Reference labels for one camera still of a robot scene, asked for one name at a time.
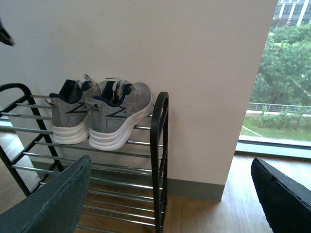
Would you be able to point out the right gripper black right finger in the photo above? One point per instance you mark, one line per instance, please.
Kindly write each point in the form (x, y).
(285, 202)

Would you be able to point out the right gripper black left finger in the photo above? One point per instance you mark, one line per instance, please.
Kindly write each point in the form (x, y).
(53, 208)

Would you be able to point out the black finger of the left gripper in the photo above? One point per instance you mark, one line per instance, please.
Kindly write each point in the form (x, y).
(5, 36)

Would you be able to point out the grey sneaker white sole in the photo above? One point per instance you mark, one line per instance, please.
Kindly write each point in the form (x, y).
(115, 112)
(70, 111)

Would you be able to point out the black metal shoe rack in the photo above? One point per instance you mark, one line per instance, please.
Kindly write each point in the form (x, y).
(128, 187)

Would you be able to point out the dark window frame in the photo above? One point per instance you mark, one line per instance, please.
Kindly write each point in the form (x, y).
(273, 148)

